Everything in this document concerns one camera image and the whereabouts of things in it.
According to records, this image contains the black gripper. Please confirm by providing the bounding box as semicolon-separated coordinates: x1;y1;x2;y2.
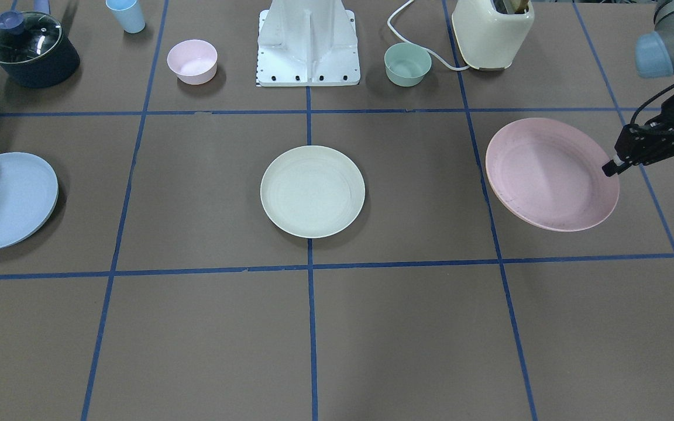
601;84;674;178

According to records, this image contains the pink plate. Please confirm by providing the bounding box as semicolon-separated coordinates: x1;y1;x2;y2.
485;118;620;232

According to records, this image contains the light blue plate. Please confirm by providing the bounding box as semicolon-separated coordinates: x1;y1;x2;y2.
0;152;59;249

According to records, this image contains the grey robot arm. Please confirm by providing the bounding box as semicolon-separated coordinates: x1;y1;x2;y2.
602;1;674;177

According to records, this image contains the cream toaster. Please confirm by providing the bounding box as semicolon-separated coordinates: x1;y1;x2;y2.
451;1;535;71

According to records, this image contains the green plastic bowl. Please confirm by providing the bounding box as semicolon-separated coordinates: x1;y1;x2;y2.
383;43;432;88

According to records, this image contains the cream white plate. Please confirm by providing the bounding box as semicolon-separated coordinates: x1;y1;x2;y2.
260;146;366;239

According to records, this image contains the pink plastic bowl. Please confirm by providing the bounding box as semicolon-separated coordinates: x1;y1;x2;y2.
166;39;218;85

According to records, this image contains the light blue plastic cup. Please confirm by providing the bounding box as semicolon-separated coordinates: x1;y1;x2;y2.
105;0;146;34

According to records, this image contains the dark blue saucepan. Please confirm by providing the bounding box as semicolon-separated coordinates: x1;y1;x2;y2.
0;1;81;88

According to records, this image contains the glass pot lid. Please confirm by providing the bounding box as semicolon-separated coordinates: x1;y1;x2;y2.
0;11;64;64

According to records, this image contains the white power cable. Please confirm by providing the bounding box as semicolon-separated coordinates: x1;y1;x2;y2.
387;0;470;72

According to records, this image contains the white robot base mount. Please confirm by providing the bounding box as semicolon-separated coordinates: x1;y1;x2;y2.
255;1;361;87

